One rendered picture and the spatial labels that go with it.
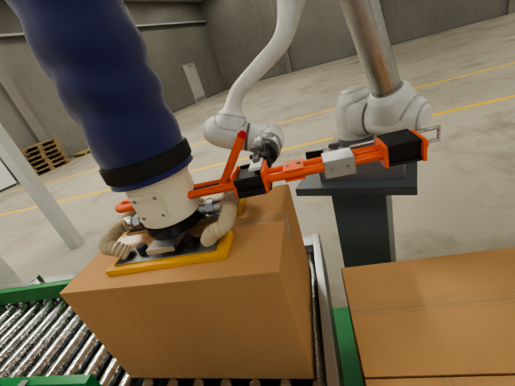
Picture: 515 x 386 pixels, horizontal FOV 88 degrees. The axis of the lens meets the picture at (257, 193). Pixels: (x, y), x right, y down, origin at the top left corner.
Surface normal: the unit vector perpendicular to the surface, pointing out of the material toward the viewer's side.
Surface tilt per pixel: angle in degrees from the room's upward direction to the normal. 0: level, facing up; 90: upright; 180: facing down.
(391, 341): 0
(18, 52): 90
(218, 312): 90
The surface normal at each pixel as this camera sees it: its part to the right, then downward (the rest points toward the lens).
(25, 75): 0.85, -0.01
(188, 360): -0.14, 0.48
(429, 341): -0.28, -0.86
